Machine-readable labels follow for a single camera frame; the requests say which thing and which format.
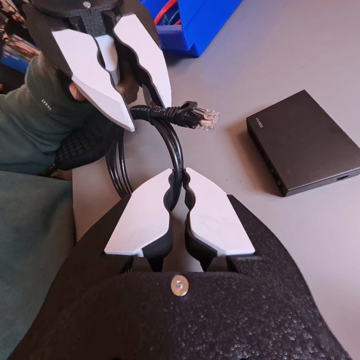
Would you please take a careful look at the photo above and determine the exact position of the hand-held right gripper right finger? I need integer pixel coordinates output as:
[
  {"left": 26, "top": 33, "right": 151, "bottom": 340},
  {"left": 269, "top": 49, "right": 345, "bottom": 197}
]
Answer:
[{"left": 182, "top": 167, "right": 256, "bottom": 259}]

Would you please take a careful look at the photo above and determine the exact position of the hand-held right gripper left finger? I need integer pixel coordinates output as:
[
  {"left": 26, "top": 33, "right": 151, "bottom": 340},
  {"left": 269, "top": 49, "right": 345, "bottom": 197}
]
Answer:
[{"left": 104, "top": 168, "right": 173, "bottom": 259}]

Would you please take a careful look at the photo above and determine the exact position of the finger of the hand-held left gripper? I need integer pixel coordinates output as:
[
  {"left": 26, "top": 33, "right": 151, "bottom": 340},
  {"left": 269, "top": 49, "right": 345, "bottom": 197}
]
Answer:
[
  {"left": 52, "top": 29, "right": 137, "bottom": 133},
  {"left": 113, "top": 14, "right": 173, "bottom": 109}
]

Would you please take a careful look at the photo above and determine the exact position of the black ethernet cable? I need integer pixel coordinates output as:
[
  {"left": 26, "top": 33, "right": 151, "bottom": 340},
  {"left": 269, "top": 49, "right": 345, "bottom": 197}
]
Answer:
[{"left": 105, "top": 101, "right": 220, "bottom": 211}]

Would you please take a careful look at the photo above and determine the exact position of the black ethernet switch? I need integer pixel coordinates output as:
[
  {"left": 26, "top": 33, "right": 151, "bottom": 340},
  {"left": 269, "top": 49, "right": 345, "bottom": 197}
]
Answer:
[{"left": 246, "top": 90, "right": 360, "bottom": 197}]

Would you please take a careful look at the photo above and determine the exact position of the person's left forearm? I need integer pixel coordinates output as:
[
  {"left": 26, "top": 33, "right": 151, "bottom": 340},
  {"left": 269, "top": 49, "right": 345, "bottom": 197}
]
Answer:
[{"left": 0, "top": 55, "right": 113, "bottom": 175}]

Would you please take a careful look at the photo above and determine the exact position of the person's left hand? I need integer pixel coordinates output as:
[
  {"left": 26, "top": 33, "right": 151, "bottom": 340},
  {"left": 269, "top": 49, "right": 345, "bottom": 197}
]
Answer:
[{"left": 69, "top": 60, "right": 140, "bottom": 106}]

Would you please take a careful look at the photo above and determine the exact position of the blue plastic bin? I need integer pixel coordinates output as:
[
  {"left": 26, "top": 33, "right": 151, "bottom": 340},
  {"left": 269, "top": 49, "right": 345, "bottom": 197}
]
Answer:
[{"left": 139, "top": 0, "right": 244, "bottom": 58}]

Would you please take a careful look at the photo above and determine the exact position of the blue toy box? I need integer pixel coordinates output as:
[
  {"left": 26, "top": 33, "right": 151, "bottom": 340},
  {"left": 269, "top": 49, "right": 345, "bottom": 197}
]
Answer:
[{"left": 0, "top": 34, "right": 41, "bottom": 74}]

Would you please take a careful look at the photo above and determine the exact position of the black textured cloth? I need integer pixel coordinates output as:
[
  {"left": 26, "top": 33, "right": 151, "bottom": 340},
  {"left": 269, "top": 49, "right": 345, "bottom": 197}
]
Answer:
[{"left": 55, "top": 124, "right": 119, "bottom": 171}]

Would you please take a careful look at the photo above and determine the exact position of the person's green clothed torso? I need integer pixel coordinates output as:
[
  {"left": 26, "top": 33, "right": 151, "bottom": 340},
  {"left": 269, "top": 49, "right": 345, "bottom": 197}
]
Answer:
[{"left": 0, "top": 170, "right": 76, "bottom": 360}]

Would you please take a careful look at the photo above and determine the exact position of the red coiled cable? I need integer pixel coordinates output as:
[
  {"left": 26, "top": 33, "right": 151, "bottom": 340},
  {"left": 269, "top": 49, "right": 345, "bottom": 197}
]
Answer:
[{"left": 154, "top": 0, "right": 182, "bottom": 26}]

